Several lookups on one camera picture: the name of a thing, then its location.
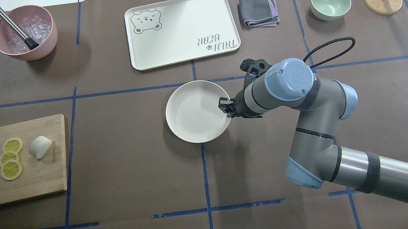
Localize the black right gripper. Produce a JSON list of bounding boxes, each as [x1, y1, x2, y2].
[[218, 90, 263, 119]]

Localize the cream round plate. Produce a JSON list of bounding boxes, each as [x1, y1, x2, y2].
[[165, 80, 231, 143]]

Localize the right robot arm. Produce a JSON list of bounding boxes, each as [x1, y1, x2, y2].
[[218, 58, 408, 203]]

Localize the white bear tray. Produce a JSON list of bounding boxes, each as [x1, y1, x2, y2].
[[124, 0, 241, 71]]

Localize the grey folded cloth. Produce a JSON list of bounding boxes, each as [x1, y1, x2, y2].
[[239, 0, 280, 28]]

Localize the light green bowl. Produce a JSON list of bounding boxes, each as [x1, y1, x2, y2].
[[310, 0, 352, 21]]

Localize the bamboo cutting board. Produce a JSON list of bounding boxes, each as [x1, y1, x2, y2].
[[0, 114, 68, 204]]

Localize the steel muddler black tip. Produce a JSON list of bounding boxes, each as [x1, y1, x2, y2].
[[0, 7, 39, 50]]

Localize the clear ice cubes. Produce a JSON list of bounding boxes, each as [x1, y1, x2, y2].
[[8, 15, 51, 54]]

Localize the lemon slice top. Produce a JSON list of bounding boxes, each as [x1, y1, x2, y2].
[[2, 137, 24, 154]]

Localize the lemon slice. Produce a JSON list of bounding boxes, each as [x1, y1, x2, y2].
[[2, 137, 24, 154], [0, 159, 24, 181], [0, 151, 20, 167]]

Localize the lemon slice middle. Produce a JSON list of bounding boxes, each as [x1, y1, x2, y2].
[[0, 151, 20, 167]]

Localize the lemon slice bottom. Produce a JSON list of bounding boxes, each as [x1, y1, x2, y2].
[[0, 159, 24, 181]]

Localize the pink bowl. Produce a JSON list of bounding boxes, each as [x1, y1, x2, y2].
[[0, 5, 58, 61]]

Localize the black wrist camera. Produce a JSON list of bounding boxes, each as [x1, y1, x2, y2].
[[240, 59, 271, 88]]

